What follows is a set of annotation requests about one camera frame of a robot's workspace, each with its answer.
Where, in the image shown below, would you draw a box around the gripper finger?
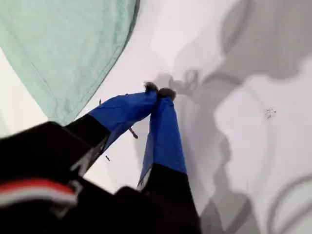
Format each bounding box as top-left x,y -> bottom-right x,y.
136,87 -> 203,234
64,81 -> 159,178

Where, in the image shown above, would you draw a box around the pale green T-shirt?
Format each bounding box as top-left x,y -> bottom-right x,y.
0,0 -> 141,127

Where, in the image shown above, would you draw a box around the red and white wire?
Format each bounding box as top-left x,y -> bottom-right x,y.
0,178 -> 79,207

